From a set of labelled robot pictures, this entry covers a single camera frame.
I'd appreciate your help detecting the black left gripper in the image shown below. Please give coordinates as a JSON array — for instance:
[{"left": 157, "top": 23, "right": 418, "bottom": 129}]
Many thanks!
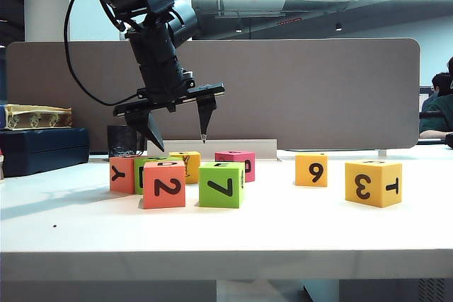
[{"left": 113, "top": 68, "right": 226, "bottom": 153}]

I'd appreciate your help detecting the yellow foam block alligator print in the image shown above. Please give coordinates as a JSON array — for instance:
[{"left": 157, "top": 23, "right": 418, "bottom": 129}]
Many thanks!
[{"left": 168, "top": 151, "right": 202, "bottom": 185}]

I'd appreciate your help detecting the salmon foam block number 2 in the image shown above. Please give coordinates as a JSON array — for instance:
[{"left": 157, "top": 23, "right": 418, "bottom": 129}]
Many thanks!
[{"left": 142, "top": 160, "right": 187, "bottom": 210}]

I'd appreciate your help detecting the green foam block number 7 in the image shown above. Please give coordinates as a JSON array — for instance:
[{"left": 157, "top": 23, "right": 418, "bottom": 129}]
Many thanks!
[{"left": 198, "top": 161, "right": 246, "bottom": 209}]

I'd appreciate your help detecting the yellow foam block number 3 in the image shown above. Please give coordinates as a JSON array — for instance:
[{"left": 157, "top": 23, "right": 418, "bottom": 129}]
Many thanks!
[{"left": 345, "top": 159, "right": 403, "bottom": 209}]

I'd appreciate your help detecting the green foam block letter D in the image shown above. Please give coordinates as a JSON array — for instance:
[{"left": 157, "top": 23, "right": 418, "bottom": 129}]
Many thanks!
[{"left": 133, "top": 156, "right": 183, "bottom": 196}]

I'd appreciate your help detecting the salmon foam block letter Y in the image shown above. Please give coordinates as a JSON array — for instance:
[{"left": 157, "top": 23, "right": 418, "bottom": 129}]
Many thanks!
[{"left": 109, "top": 156, "right": 137, "bottom": 195}]

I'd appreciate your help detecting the pink foam block letter B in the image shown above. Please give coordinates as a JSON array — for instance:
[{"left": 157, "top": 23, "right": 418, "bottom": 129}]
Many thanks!
[{"left": 214, "top": 151, "right": 256, "bottom": 183}]

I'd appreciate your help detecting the black mug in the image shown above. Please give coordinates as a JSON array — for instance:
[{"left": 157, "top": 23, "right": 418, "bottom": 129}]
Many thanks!
[{"left": 107, "top": 124, "right": 148, "bottom": 158}]

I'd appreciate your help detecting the dark blue case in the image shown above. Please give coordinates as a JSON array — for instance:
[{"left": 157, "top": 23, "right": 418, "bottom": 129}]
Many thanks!
[{"left": 0, "top": 127, "right": 91, "bottom": 178}]

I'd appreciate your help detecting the gold patterned cardboard box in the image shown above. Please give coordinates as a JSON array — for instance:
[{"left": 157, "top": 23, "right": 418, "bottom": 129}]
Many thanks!
[{"left": 4, "top": 104, "right": 74, "bottom": 131}]

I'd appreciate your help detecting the yellow foam block number 9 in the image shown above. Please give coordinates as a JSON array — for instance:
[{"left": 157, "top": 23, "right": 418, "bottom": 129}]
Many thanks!
[{"left": 294, "top": 152, "right": 329, "bottom": 188}]

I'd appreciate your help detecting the brown fabric desk divider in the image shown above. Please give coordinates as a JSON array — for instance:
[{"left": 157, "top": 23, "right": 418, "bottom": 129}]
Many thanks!
[{"left": 6, "top": 38, "right": 422, "bottom": 151}]

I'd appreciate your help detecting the person in green shirt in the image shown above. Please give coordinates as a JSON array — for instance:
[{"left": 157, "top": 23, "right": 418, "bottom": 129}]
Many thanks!
[{"left": 419, "top": 71, "right": 453, "bottom": 139}]

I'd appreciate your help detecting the grey vented cabinet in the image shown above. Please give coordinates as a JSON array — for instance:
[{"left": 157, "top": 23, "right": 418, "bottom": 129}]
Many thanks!
[{"left": 338, "top": 279, "right": 453, "bottom": 302}]

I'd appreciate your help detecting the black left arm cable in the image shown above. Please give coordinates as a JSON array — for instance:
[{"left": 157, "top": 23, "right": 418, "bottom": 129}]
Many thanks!
[{"left": 63, "top": 0, "right": 142, "bottom": 107}]

